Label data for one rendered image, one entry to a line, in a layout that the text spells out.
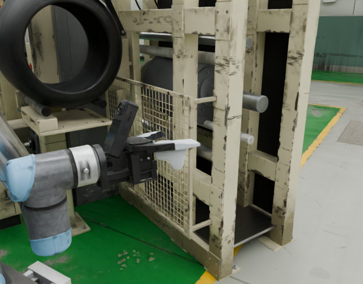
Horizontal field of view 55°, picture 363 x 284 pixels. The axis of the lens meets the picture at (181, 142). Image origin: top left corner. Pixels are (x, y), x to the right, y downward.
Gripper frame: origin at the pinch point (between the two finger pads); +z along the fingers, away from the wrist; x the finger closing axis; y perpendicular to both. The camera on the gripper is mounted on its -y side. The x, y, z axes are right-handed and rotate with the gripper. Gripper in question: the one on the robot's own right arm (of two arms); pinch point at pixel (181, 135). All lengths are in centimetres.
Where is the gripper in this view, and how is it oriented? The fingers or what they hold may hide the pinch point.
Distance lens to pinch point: 77.0
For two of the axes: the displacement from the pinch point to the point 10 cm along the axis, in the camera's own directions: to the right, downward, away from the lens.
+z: 8.5, -1.8, 5.0
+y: 0.7, 9.7, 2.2
